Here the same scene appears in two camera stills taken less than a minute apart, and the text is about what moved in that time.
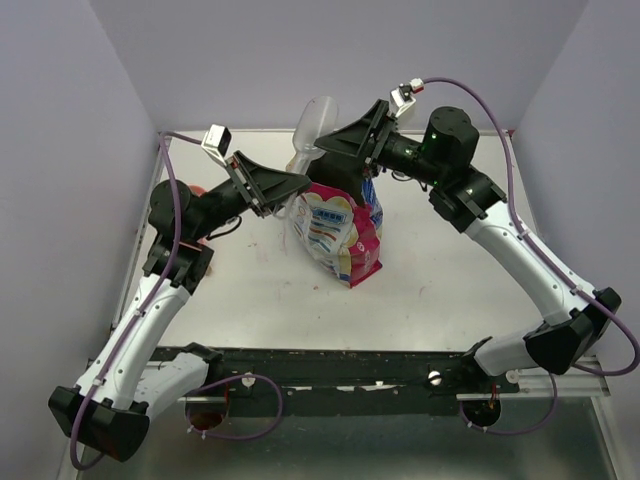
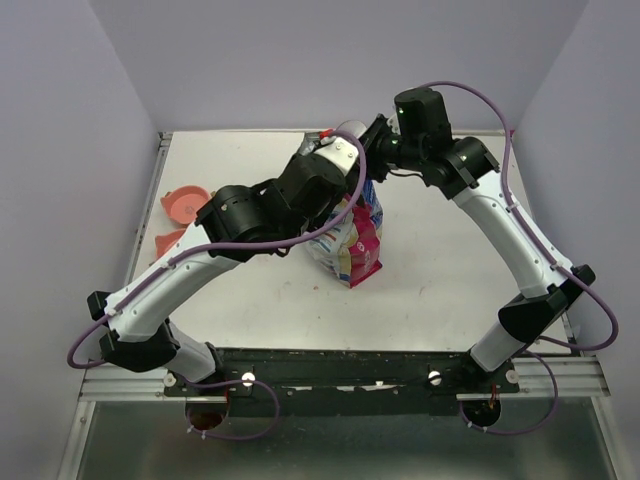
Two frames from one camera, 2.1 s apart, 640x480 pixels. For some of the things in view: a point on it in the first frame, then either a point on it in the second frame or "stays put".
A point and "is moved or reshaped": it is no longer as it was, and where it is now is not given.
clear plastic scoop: x=317 y=118 is moved or reshaped
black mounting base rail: x=328 y=382 stays put
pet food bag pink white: x=340 y=235 stays put
